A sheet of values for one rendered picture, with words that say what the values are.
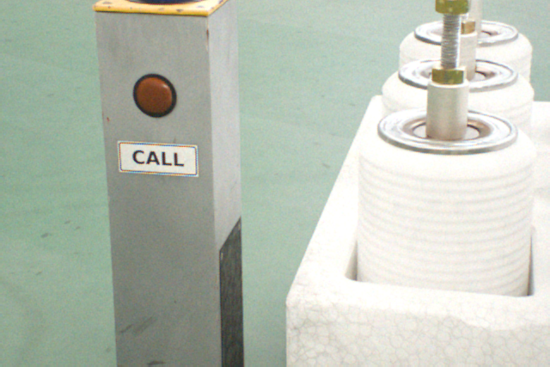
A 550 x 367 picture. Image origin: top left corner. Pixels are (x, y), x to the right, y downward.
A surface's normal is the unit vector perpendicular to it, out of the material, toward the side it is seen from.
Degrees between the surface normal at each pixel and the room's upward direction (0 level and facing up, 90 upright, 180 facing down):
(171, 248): 90
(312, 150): 0
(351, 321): 90
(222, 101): 90
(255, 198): 0
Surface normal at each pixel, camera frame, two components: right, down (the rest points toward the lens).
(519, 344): -0.21, 0.33
